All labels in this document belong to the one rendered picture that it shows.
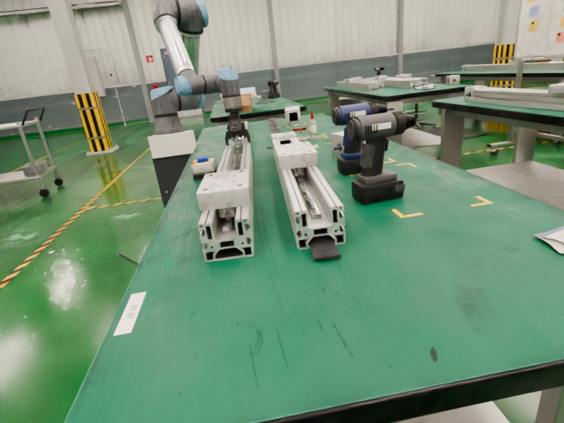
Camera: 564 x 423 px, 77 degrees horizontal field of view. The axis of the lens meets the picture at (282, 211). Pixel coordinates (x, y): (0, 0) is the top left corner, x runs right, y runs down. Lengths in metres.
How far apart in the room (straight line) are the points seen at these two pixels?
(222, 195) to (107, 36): 12.22
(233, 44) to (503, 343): 12.13
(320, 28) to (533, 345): 12.49
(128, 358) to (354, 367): 0.31
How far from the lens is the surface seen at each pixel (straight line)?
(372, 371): 0.48
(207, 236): 0.72
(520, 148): 3.48
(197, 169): 1.34
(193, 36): 1.85
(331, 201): 0.73
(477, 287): 0.64
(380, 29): 13.43
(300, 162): 1.00
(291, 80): 12.52
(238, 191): 0.75
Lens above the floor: 1.13
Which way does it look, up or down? 22 degrees down
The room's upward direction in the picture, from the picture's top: 7 degrees counter-clockwise
